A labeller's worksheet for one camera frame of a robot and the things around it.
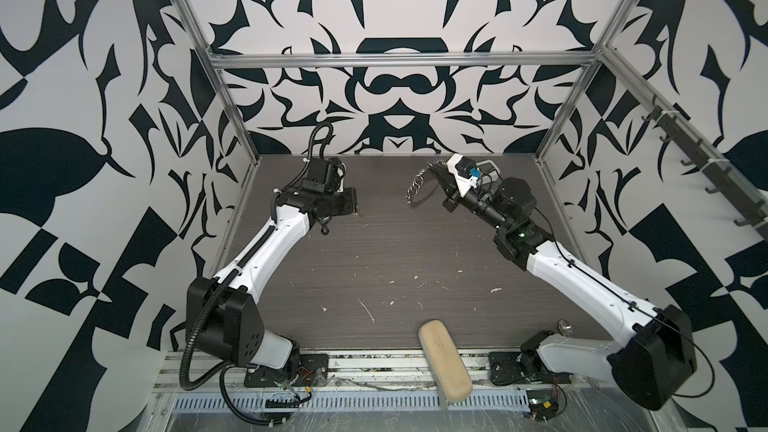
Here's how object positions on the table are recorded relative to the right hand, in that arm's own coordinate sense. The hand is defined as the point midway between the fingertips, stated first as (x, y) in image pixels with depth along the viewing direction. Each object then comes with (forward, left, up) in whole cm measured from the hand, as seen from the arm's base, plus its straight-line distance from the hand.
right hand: (436, 165), depth 67 cm
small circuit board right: (-41, -24, -39) cm, 61 cm away
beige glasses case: (-36, -3, -34) cm, 50 cm away
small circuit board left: (-40, +39, -39) cm, 69 cm away
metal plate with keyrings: (-3, +4, -2) cm, 5 cm away
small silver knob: (-25, -35, -37) cm, 56 cm away
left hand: (+4, +20, -16) cm, 26 cm away
